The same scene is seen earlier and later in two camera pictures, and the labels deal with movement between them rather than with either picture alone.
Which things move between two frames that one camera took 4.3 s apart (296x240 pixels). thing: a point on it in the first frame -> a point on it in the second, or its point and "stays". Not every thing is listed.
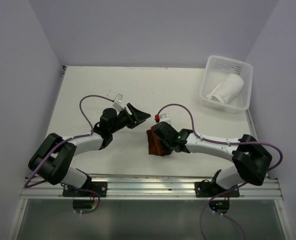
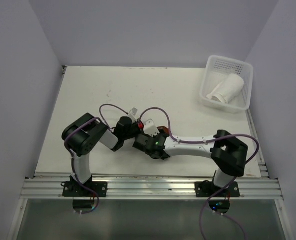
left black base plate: (100, 187) stays
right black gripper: (162, 144) -> (162, 132)
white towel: (223, 91) stays
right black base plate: (206, 189) stays
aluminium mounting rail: (151, 187) stays
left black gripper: (141, 116) -> (137, 125)
